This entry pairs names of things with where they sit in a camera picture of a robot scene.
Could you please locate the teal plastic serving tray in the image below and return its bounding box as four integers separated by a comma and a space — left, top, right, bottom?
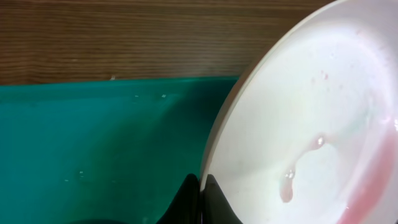
1, 77, 236, 223

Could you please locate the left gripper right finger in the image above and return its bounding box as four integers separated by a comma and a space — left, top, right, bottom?
201, 174, 242, 224

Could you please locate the white plate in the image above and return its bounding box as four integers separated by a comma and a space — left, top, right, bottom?
200, 0, 397, 223

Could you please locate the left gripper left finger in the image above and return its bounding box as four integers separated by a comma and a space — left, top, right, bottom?
157, 174, 200, 224

